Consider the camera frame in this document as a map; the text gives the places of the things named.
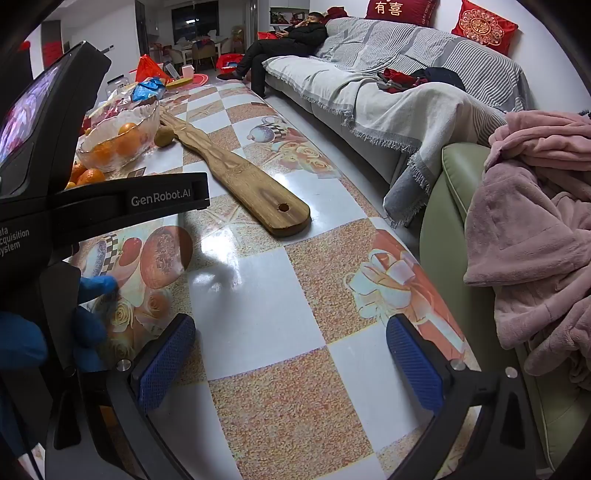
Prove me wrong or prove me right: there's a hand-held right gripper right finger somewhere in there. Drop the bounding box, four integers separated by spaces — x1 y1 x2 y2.
385 314 555 480

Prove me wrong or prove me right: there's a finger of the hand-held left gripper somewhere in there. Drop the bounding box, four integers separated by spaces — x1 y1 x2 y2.
106 172 212 234

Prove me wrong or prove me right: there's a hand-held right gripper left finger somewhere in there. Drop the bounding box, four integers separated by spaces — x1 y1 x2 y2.
41 314 197 480

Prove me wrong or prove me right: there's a clear glass bowl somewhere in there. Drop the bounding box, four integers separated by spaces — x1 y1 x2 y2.
76 99 161 174

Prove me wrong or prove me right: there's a person's left forearm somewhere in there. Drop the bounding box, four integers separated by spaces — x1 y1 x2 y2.
0 374 42 462

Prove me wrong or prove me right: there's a person's left hand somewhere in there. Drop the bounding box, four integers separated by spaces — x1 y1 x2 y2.
0 274 119 376

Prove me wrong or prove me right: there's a bag of red candies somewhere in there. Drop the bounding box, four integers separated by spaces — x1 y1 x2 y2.
90 90 139 125

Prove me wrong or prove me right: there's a long wooden paddle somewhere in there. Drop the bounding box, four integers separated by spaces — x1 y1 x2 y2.
159 111 312 238

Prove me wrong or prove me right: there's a blue snack packet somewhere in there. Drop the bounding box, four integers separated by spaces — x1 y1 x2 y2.
130 78 166 102

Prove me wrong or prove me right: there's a checked printed tablecloth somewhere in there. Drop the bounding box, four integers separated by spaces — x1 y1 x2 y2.
65 83 483 480

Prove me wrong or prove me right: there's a red plastic bag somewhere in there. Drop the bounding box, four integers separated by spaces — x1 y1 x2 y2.
135 54 169 86

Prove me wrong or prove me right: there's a green armchair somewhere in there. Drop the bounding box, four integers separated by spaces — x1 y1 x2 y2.
419 142 591 472

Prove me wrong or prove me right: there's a pink fleece robe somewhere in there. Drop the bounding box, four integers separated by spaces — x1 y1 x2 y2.
464 110 591 386

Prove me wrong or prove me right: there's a grey sofa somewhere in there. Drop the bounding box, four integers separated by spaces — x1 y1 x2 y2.
261 16 532 227

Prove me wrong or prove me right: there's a light grey fringed blanket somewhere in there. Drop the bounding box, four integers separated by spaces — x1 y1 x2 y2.
262 54 509 228

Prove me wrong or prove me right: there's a red cloth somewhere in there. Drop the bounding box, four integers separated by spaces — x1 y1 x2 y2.
376 68 419 94

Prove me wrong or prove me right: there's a dark clothing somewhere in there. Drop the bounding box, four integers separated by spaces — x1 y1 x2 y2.
411 67 467 93

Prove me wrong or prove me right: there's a grey striped sofa cover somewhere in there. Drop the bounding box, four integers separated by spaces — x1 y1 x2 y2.
314 17 532 116

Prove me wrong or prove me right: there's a red rectangular cushion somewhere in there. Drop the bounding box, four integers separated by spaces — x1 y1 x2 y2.
365 0 439 27

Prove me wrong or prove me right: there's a red patterned square cushion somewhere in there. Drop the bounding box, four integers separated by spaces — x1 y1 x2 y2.
451 0 519 57

